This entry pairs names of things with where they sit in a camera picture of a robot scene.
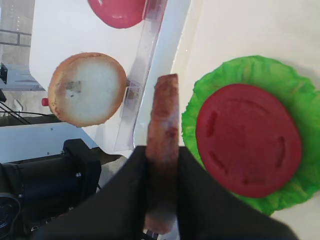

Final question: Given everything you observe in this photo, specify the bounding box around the brown meat patty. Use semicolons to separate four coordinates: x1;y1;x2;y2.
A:
144;74;180;235

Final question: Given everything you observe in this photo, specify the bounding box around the left bread bun slice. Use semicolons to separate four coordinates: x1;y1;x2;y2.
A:
48;52;127;128

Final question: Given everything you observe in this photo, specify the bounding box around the upright red tomato slice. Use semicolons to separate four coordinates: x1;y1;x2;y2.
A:
87;0;146;29

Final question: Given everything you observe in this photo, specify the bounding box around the white metal tray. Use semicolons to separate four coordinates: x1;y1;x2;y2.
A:
133;0;320;219

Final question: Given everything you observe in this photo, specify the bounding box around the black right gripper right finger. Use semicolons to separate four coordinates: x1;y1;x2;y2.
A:
177;147;297;240

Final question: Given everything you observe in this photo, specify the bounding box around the tomato slice in tray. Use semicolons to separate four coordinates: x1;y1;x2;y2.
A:
195;84;303;198

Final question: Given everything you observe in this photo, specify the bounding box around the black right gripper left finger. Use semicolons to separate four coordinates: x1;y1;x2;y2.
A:
31;146;147;240

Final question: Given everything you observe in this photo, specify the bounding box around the long clear left strip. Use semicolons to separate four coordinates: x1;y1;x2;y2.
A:
114;0;167;152

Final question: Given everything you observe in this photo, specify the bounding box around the red emergency stop button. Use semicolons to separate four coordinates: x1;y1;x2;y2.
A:
41;98;49;107

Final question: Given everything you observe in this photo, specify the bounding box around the lettuce leaf in tray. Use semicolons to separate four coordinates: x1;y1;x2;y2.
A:
181;56;320;215

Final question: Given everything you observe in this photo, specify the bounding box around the clear rail left bun holder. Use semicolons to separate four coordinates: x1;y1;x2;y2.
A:
120;80;141;119

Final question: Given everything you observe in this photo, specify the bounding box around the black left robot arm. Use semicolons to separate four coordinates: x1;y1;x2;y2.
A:
0;139;101;240

